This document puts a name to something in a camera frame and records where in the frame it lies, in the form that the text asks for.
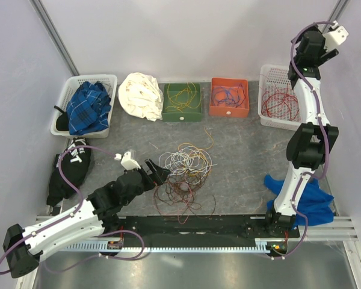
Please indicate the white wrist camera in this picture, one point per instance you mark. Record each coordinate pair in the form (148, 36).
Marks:
(336, 35)
(128, 160)

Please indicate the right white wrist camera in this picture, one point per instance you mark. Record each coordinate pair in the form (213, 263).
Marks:
(336, 35)

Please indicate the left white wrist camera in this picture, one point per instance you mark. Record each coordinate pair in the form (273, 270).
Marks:
(128, 160)

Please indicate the black printed t-shirt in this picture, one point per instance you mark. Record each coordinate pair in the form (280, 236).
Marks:
(75, 166)

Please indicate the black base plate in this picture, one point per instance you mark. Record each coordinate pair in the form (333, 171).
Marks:
(252, 226)

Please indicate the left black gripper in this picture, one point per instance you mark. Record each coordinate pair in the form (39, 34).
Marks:
(158, 176)

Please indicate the black cloth in basket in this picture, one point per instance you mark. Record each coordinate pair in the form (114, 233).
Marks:
(62, 122)

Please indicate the right white plastic basket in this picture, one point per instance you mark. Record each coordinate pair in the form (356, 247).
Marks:
(277, 103)

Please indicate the orange drawer box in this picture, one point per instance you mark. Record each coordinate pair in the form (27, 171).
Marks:
(229, 98)

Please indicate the light blue cable duct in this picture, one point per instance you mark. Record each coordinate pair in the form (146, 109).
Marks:
(103, 246)

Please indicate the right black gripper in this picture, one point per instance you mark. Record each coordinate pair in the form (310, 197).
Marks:
(329, 55)

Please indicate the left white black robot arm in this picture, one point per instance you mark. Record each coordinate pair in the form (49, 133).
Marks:
(25, 248)

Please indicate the blue plaid cloth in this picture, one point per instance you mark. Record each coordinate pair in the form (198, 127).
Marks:
(88, 109)

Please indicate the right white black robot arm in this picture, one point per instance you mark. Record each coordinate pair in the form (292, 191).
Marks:
(313, 140)

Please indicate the cream white cloth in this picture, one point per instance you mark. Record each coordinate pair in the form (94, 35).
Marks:
(140, 96)

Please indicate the green drawer box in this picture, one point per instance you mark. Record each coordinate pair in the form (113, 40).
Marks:
(183, 102)

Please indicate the left white plastic basket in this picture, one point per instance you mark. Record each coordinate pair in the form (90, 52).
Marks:
(70, 87)

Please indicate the white plastic basket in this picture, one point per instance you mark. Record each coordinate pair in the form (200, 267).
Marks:
(277, 103)
(70, 87)

